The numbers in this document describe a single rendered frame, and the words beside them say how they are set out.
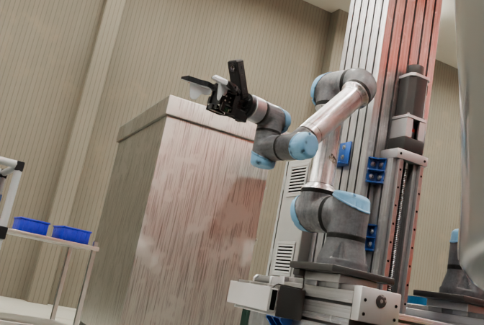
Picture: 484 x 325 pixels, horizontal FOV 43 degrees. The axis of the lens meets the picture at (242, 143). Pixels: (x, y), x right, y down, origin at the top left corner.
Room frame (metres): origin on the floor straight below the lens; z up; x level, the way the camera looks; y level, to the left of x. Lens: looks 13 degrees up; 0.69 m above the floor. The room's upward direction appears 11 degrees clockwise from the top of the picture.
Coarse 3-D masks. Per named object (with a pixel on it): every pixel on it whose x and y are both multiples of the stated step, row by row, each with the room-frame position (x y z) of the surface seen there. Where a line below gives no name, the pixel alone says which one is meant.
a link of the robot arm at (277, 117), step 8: (272, 104) 1.75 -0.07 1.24; (272, 112) 1.74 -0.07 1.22; (280, 112) 1.76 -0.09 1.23; (288, 112) 1.80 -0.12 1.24; (264, 120) 1.74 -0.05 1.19; (272, 120) 1.75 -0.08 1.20; (280, 120) 1.76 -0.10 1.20; (288, 120) 1.78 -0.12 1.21; (272, 128) 1.75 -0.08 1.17; (280, 128) 1.77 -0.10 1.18
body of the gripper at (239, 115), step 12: (216, 84) 1.66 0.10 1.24; (216, 96) 1.66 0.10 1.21; (228, 96) 1.65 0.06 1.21; (240, 96) 1.66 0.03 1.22; (252, 96) 1.70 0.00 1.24; (216, 108) 1.66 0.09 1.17; (228, 108) 1.66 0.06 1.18; (240, 108) 1.70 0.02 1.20; (252, 108) 1.70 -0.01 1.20; (240, 120) 1.72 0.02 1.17
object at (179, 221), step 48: (144, 144) 5.68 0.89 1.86; (192, 144) 5.28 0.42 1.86; (240, 144) 5.45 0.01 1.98; (144, 192) 5.32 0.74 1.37; (192, 192) 5.32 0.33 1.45; (240, 192) 5.49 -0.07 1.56; (96, 240) 6.69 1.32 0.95; (144, 240) 5.19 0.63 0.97; (192, 240) 5.35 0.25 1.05; (240, 240) 5.52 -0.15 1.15; (96, 288) 6.19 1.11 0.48; (144, 288) 5.23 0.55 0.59; (192, 288) 5.39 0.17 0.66
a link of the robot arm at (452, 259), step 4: (452, 232) 2.06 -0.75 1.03; (456, 232) 2.04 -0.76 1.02; (452, 236) 2.06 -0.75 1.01; (456, 236) 2.04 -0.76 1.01; (452, 240) 2.05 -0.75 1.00; (456, 240) 2.03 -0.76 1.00; (452, 244) 2.05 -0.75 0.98; (456, 244) 2.03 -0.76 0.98; (452, 248) 2.05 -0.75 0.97; (456, 248) 2.03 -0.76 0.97; (452, 252) 2.04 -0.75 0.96; (456, 252) 2.03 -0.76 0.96; (452, 256) 2.04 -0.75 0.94; (456, 256) 2.03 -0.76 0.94; (448, 260) 2.07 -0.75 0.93; (452, 260) 2.04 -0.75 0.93; (456, 260) 2.03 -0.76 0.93
